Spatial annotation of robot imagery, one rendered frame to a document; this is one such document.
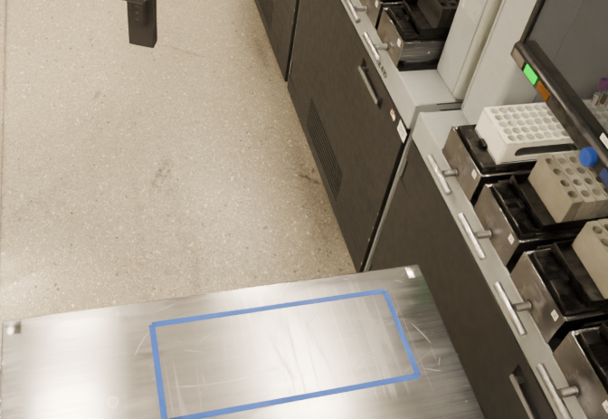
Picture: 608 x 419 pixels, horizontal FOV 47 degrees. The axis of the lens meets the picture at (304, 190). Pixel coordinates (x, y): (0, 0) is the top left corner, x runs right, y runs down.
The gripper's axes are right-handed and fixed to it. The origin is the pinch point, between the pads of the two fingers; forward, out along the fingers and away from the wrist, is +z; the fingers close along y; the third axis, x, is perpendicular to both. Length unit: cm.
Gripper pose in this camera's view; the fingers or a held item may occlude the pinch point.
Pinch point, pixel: (142, 17)
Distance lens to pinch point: 84.4
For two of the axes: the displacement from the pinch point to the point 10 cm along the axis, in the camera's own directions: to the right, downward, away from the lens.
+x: 9.8, 1.9, 0.1
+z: -1.4, 6.7, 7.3
